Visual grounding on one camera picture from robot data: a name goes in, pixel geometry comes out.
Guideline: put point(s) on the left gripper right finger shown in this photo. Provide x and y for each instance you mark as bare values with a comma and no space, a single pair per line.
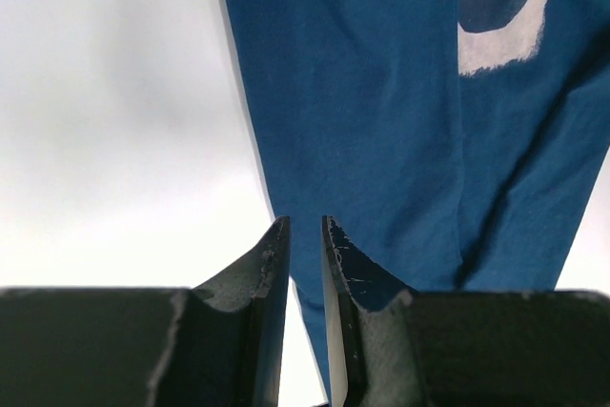
390,345

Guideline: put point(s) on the navy blue t shirt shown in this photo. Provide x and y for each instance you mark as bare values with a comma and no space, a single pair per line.
456,142

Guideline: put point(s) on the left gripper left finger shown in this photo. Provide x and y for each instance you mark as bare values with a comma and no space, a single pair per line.
218,344

